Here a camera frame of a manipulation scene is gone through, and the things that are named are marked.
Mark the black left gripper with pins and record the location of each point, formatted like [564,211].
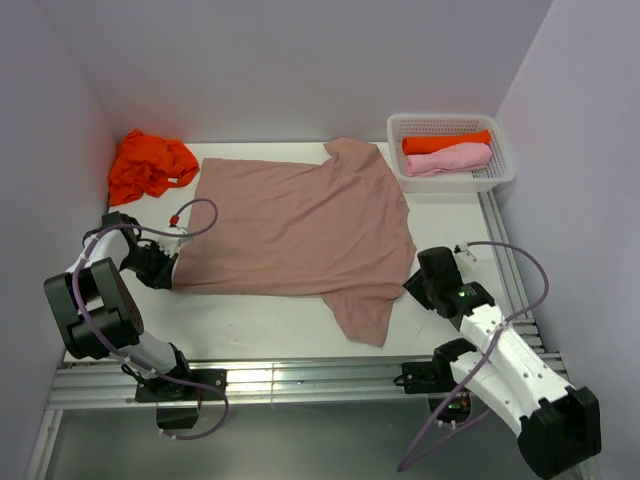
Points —
[162,279]

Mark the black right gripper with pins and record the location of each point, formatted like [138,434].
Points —
[414,283]

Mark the dusty pink t-shirt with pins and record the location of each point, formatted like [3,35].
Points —
[337,230]

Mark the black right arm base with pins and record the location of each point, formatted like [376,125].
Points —
[431,379]

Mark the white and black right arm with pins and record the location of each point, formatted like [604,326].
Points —
[557,426]

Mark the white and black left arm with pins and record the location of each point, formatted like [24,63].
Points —
[95,312]

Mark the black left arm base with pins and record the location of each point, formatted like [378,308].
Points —
[178,406]

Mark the crumpled orange t-shirt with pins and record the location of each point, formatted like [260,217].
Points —
[149,165]

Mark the rolled light pink t-shirt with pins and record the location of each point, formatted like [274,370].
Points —
[462,157]

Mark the white perforated plastic basket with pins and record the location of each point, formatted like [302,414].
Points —
[499,170]

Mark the rolled orange t-shirt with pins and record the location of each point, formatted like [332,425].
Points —
[415,145]

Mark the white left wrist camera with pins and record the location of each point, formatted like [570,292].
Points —
[171,239]

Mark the aluminium frame rail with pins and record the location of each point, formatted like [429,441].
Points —
[84,385]

